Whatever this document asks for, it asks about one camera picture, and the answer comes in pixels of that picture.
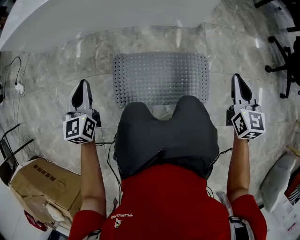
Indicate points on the grey studded bath mat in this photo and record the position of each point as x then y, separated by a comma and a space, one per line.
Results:
159, 77

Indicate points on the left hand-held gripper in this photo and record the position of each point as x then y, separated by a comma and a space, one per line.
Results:
78, 129

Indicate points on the person's red shirt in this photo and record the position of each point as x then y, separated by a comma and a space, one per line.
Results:
168, 206

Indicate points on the white cloth bundle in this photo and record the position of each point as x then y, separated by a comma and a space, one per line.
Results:
55, 212

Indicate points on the red striped box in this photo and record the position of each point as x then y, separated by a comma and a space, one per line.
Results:
294, 189

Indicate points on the red bag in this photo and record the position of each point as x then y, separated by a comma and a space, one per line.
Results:
35, 222

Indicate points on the person's grey trousers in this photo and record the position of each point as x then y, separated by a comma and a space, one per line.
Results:
168, 136

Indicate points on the white bathtub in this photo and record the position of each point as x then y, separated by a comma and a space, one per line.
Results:
93, 18

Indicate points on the person's right forearm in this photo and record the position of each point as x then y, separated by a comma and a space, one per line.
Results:
237, 168

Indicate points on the black office chair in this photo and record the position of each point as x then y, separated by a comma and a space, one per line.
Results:
290, 63

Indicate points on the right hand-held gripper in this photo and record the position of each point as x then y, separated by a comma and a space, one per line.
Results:
250, 124

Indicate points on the white cushion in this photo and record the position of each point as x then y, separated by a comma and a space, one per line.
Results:
277, 180

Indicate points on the black metal stool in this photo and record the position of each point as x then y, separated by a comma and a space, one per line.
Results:
5, 168

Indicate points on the person's left forearm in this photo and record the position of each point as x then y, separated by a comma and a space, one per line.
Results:
92, 180

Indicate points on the torn brown cardboard box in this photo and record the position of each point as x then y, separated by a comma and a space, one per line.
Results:
47, 182

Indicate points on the white power strip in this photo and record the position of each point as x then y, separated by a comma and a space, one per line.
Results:
20, 88

